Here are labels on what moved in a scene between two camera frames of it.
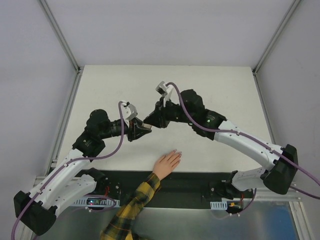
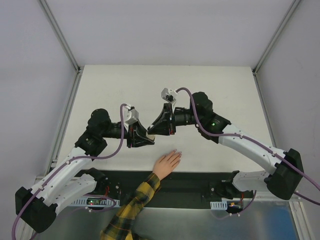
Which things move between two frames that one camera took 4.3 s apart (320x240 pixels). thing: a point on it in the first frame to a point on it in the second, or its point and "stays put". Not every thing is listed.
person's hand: x=166 y=163 stays put
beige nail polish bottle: x=146 y=125 to x=152 y=137
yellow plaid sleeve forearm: x=119 y=226 stays put
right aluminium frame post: x=292 y=7 stays put
